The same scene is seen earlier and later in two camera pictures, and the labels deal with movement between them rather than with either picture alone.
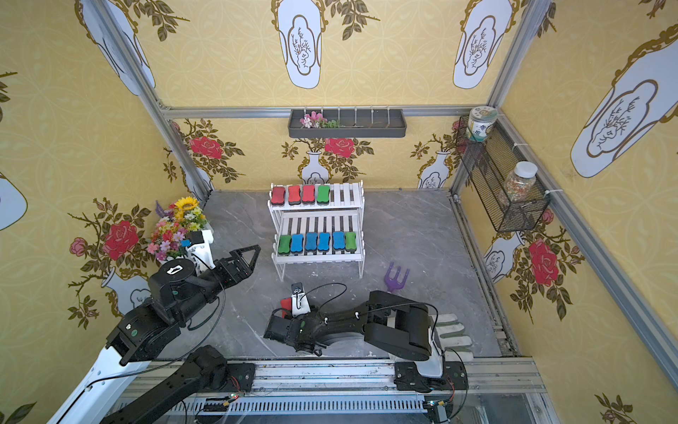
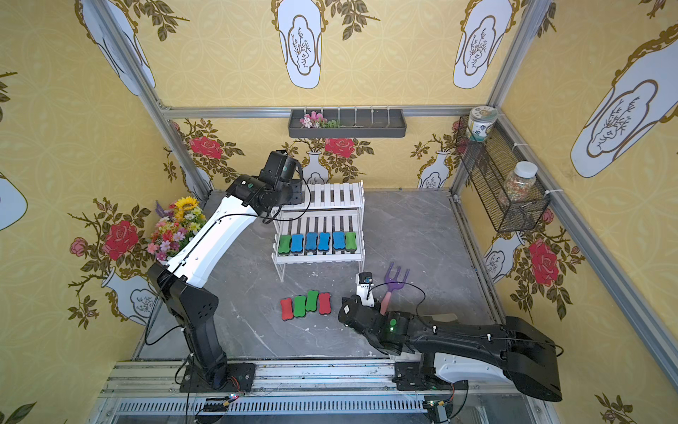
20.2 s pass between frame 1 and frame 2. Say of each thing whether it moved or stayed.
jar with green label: stayed
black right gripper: moved
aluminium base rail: stayed
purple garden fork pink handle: stayed
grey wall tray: stayed
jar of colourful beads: stayed
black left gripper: moved
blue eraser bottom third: stayed
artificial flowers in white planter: stayed
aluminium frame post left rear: stayed
